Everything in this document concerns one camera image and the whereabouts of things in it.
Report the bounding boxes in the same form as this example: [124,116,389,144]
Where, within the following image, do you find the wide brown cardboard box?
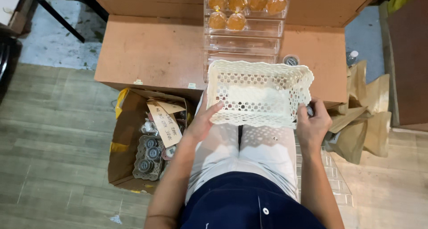
[85,0,391,28]

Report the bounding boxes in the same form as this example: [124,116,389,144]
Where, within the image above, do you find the person's left hand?
[185,101,225,143]

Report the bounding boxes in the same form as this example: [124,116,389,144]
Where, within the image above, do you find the clear acrylic tiered display rack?
[203,0,292,83]

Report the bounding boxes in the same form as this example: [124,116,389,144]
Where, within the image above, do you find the black metal table frame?
[28,0,109,44]

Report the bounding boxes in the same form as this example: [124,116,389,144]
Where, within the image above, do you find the brown wooden cabinet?
[387,0,428,133]

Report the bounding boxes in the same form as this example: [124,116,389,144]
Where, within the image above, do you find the clear plastic bottle white cap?
[346,50,359,67]

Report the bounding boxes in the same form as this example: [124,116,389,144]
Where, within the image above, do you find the person's right hand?
[296,98,333,148]

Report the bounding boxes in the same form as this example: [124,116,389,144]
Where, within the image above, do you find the plain brown paper strip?
[156,100,186,115]

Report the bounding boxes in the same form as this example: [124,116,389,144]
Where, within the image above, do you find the white lattice plastic basket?
[206,59,315,129]

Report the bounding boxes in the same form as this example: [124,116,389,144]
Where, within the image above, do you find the clear crinkled plastic bag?
[140,118,159,137]

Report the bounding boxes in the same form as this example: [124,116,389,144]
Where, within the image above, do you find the large brown cardboard box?
[94,14,348,108]

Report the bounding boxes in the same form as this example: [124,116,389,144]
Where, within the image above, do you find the heap of brown paper bags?
[322,60,393,165]

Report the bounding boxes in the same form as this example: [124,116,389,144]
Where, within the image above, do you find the handwritten brown paper strip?
[146,101,183,149]

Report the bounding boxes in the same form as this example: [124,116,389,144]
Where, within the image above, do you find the group of amber wrapped pouches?
[207,0,288,31]

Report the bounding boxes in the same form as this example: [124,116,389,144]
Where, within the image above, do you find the person's navy shirt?
[179,171,326,229]

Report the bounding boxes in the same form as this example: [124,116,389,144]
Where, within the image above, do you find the person's white trousers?
[185,90,300,204]

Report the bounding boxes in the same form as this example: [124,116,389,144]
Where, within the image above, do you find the grey lattice plastic basket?
[132,135,166,181]

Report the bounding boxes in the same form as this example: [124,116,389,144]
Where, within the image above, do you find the open cardboard box with goods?
[107,87,198,195]

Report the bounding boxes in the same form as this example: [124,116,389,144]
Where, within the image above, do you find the clear acrylic stepped rack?
[294,135,354,208]

